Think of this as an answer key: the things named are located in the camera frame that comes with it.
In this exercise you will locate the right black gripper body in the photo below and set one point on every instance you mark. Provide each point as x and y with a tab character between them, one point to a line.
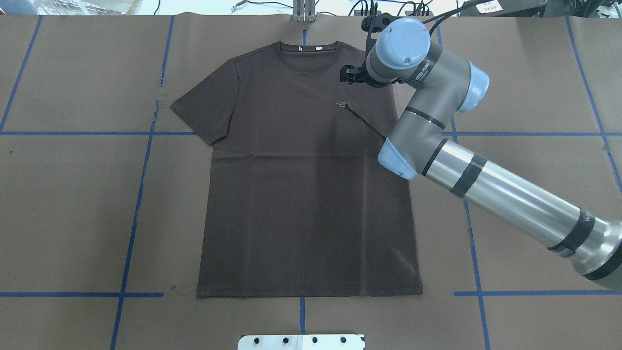
351	73

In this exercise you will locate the dark brown t-shirt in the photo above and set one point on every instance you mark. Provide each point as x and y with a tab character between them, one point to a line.
298	204

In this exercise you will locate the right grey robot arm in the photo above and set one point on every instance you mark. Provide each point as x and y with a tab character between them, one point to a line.
400	50

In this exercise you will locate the black device with label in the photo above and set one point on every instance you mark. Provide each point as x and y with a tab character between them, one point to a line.
504	8

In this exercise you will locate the grey metal bracket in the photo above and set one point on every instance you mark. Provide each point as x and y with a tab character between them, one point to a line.
304	10

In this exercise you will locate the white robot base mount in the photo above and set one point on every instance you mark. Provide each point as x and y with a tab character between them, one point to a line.
302	342

